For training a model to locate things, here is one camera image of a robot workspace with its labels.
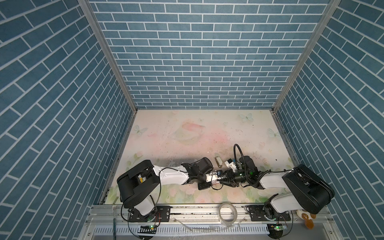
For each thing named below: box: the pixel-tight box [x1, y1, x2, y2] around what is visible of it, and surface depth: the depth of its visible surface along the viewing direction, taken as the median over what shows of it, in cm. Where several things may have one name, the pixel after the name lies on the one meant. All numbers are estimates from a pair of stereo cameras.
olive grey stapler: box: [214, 156, 223, 168], surface depth 91 cm
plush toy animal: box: [296, 209, 317, 230], surface depth 72 cm
